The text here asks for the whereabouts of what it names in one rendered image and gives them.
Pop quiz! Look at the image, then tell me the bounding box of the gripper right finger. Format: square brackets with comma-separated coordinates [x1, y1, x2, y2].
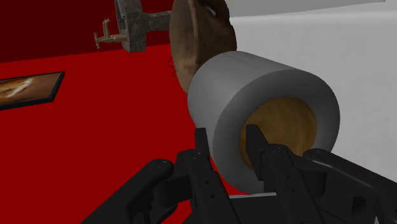
[245, 124, 397, 224]

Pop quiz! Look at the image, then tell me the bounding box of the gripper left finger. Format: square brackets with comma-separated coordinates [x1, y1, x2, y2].
[80, 127, 241, 224]

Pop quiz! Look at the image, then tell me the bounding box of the grey toilet paper roll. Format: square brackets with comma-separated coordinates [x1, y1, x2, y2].
[187, 50, 341, 195]

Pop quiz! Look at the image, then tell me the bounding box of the round brown wooden table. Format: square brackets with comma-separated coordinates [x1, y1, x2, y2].
[115, 0, 238, 94]

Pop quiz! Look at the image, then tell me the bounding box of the framed orange wall picture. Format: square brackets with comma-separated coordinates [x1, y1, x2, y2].
[0, 71, 66, 111]

